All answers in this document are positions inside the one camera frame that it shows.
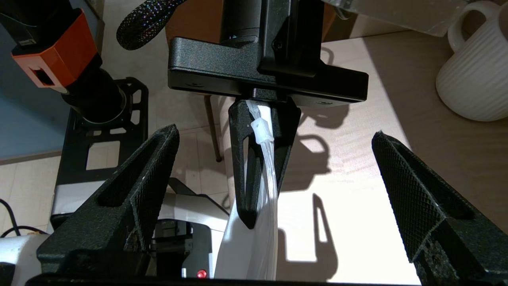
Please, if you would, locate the black metal robot frame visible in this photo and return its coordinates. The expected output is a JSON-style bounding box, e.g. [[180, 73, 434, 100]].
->
[[51, 77, 150, 229]]

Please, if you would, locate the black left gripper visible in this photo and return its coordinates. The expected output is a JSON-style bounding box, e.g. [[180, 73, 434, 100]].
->
[[167, 37, 369, 231]]

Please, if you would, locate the grey robot base console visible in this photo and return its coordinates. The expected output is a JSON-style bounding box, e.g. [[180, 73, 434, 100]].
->
[[151, 177, 233, 278]]

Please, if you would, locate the white ribbed ceramic mug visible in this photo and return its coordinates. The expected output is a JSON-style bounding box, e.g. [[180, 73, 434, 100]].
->
[[435, 0, 508, 122]]

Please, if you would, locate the thin black floor cable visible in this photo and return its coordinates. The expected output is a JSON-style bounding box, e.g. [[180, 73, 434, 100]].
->
[[0, 198, 48, 239]]

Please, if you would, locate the braided black left arm cable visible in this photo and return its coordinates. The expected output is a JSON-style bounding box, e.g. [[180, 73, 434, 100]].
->
[[116, 0, 187, 51]]

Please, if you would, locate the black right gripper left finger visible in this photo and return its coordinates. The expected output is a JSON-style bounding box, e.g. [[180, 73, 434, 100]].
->
[[37, 124, 180, 278]]

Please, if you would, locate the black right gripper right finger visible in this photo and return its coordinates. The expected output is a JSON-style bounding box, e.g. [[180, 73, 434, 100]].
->
[[371, 131, 508, 286]]

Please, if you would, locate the white floral plastic bag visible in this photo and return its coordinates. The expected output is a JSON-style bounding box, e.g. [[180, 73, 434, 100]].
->
[[214, 99, 281, 281]]

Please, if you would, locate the light wooden desk with shelf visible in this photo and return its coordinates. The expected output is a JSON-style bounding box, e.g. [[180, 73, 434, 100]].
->
[[220, 0, 508, 286]]

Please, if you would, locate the reddish brown chair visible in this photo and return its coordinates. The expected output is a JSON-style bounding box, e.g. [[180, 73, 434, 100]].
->
[[164, 0, 338, 163]]

